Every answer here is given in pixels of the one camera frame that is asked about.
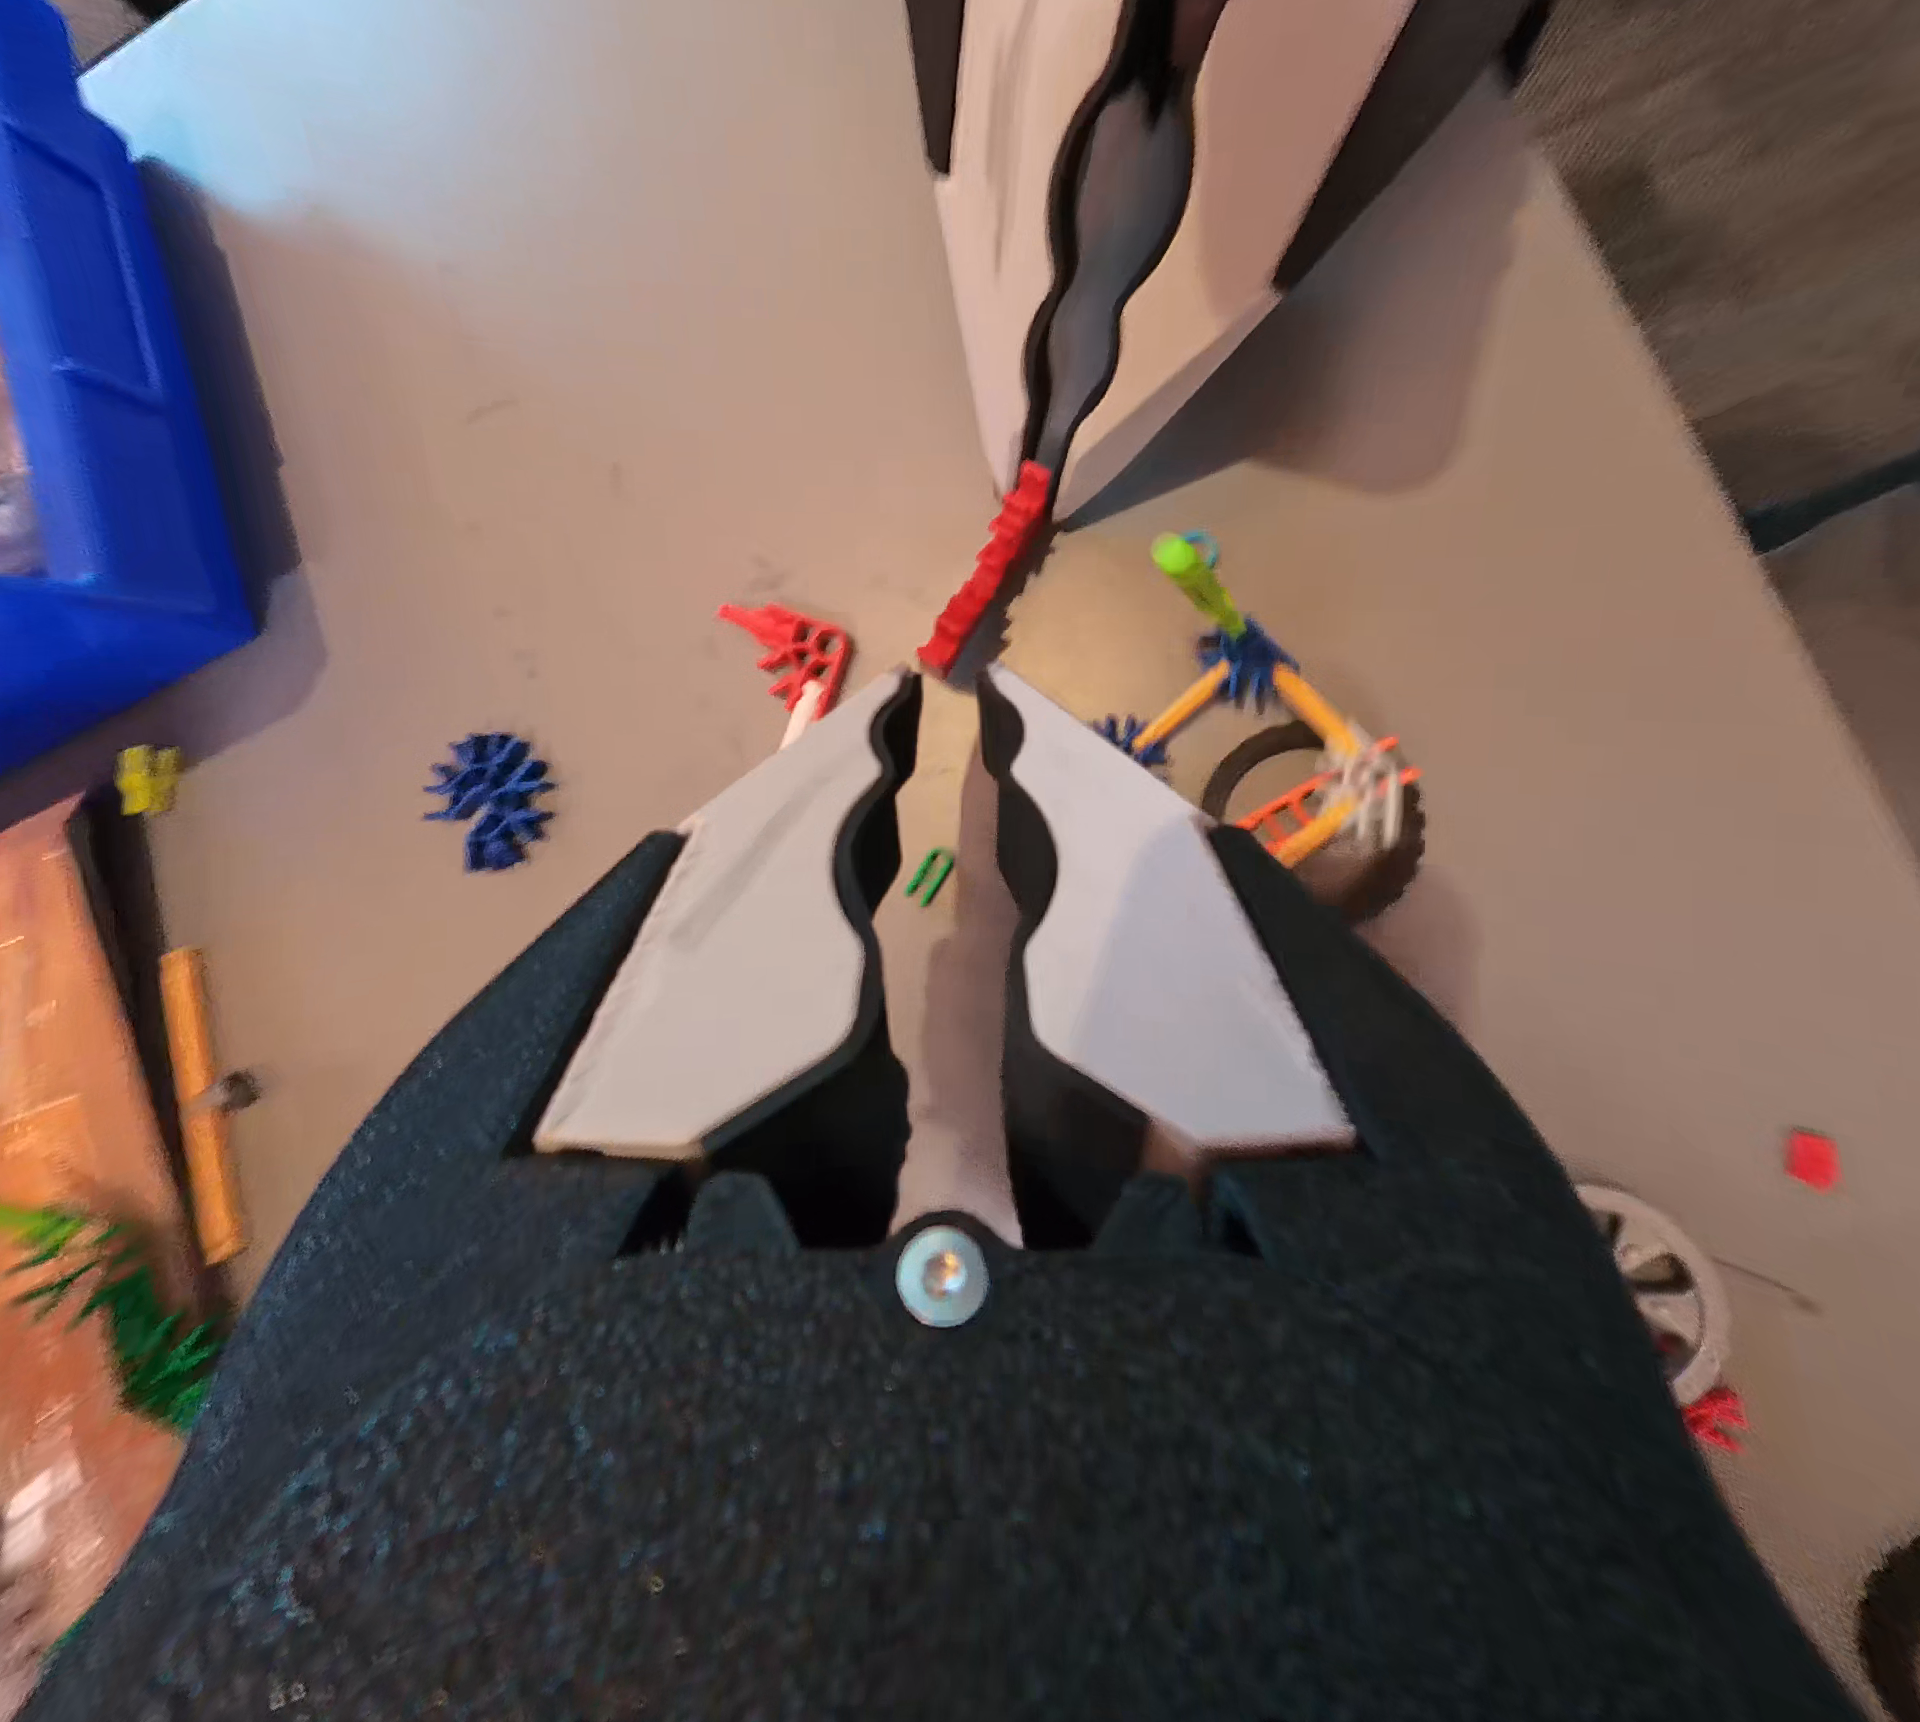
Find red connectors with green clip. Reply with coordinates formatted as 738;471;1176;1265
917;463;1054;680

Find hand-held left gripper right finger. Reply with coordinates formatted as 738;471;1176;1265
976;671;1361;1248

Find person's leg in jeans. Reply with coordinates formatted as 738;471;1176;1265
1761;530;1920;960

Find grey toy wheel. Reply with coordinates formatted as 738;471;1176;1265
1574;1183;1736;1413

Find red connector with white rod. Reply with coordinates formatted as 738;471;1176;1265
717;602;853;750

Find blue snowflake connector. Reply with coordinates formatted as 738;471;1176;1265
424;733;559;873

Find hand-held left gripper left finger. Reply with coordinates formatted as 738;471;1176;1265
532;668;924;1248

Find colourful rod connector toy model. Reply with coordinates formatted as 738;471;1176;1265
1092;532;1419;854

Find blue plastic bin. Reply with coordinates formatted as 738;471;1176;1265
0;0;259;779

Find orange toy rod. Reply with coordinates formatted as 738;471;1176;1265
159;947;252;1267

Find orange connector piece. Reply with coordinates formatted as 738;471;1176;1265
1236;771;1361;869

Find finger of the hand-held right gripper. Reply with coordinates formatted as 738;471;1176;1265
936;0;1137;502
1054;0;1429;527

